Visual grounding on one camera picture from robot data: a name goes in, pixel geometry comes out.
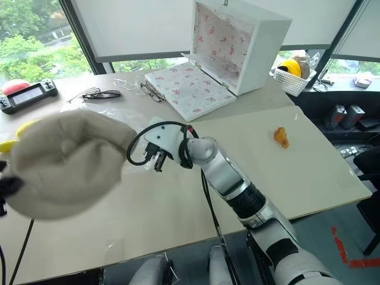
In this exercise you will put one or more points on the brown round item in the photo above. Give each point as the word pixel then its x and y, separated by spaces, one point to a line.
pixel 304 66

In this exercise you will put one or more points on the pink round object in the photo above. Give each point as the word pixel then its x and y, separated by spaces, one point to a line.
pixel 13 86

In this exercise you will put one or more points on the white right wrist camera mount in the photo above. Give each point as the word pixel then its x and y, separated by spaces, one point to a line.
pixel 166 133

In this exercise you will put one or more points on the grey and red battery charger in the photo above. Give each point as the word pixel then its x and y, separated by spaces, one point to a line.
pixel 353 115
pixel 337 117

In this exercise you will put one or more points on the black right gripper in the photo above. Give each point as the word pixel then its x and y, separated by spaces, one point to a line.
pixel 166 155

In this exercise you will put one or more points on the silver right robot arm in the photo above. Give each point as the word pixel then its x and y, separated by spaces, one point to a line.
pixel 225 175

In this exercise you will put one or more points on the black rimmed open glasses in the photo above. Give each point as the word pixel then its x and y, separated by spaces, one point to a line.
pixel 145 88

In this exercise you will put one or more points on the flat black box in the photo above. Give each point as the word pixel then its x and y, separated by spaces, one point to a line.
pixel 369 124

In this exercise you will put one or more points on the crinkled clear wrapper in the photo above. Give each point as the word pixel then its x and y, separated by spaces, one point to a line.
pixel 313 60

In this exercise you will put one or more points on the red floor tape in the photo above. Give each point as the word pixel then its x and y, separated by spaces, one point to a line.
pixel 341 246

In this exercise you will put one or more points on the thick black folded glasses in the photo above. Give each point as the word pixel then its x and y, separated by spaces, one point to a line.
pixel 104 95

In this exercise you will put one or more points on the grey rounded shape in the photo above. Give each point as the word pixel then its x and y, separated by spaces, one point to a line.
pixel 151 271
pixel 219 267

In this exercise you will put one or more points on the black handheld controller with screen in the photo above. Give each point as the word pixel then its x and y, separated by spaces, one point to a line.
pixel 28 96

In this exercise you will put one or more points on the yellow round item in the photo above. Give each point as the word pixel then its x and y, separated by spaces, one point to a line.
pixel 292 66

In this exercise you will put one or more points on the wide white roller blind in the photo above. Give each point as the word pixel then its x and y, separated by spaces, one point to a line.
pixel 133 29

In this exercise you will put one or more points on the orange fried chicken toy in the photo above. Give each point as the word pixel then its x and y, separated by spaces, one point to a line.
pixel 281 137

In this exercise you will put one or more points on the yellow toy banana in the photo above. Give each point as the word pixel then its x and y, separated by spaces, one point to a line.
pixel 26 127

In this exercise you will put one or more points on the yellow toy lemon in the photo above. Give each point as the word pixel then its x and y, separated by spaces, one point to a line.
pixel 6 146

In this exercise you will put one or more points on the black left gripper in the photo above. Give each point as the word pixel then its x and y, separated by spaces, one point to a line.
pixel 2 207

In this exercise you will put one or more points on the white plastic basket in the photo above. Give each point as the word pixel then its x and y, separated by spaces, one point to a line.
pixel 292 84

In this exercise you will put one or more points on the white box with floral lining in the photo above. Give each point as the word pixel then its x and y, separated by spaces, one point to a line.
pixel 261 59

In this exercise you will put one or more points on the narrow white roller blind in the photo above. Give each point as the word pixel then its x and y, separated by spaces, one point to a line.
pixel 365 29

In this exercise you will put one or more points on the pink tissue pack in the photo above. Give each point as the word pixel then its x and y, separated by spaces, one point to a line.
pixel 362 81

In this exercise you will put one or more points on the beige cloth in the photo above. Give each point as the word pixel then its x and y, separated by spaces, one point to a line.
pixel 71 166

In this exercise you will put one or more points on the clear plastic bag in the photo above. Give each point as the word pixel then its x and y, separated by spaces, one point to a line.
pixel 118 114

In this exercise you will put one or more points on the black chair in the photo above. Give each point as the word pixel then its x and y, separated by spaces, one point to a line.
pixel 371 178

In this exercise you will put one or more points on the slanted black window frame post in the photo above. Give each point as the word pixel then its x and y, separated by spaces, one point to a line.
pixel 335 47

